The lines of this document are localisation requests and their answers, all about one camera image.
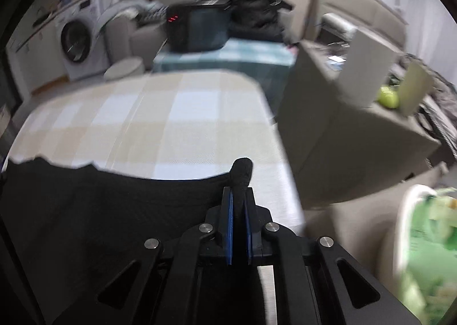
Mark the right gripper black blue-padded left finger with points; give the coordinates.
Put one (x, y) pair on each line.
(186, 281)

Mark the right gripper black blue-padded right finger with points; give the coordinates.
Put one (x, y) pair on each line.
(317, 282)

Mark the black knit garment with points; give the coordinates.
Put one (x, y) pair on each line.
(79, 236)

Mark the white plastic basket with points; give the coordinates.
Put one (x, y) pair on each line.
(393, 257)

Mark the grey fabric storage box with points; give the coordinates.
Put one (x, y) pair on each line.
(336, 150)

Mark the green apple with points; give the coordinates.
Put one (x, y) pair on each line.
(388, 98)

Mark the teal plaid tablecloth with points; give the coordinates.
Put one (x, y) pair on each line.
(268, 63)

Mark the round white stool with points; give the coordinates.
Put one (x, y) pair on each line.
(127, 67)

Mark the white washing machine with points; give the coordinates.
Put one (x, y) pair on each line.
(83, 52)

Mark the grey sofa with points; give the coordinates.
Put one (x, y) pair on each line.
(125, 38)

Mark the black rice cooker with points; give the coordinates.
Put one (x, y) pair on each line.
(198, 26)

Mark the black jacket pile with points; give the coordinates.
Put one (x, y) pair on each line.
(257, 20)

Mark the grey cloth on sofa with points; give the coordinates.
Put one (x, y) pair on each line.
(130, 9)

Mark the beige upholstered headboard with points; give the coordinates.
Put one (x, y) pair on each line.
(371, 14)

